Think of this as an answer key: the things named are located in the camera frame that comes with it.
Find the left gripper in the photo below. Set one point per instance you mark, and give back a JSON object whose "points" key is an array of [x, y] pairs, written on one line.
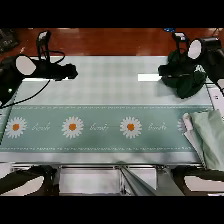
{"points": [[66, 71]]}

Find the pale green garment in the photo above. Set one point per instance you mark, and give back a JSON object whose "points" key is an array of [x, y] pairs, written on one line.
{"points": [[211, 136]]}

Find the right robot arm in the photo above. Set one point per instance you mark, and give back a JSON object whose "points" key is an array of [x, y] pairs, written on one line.
{"points": [[213, 55]]}

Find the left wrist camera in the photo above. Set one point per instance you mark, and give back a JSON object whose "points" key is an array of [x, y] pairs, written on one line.
{"points": [[43, 36]]}

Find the dark green garment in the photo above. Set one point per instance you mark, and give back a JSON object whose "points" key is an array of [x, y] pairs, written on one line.
{"points": [[188, 88]]}

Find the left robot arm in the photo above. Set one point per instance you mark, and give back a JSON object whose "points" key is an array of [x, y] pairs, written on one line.
{"points": [[10, 76]]}

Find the silver frame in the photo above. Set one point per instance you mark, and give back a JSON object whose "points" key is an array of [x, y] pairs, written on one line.
{"points": [[140, 186]]}

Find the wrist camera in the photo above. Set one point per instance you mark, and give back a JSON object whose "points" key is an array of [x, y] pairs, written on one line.
{"points": [[180, 36], [43, 36]]}

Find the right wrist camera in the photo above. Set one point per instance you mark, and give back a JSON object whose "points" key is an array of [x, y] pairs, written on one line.
{"points": [[180, 36]]}

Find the white garment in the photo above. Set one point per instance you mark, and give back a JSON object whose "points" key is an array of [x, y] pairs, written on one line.
{"points": [[187, 121]]}

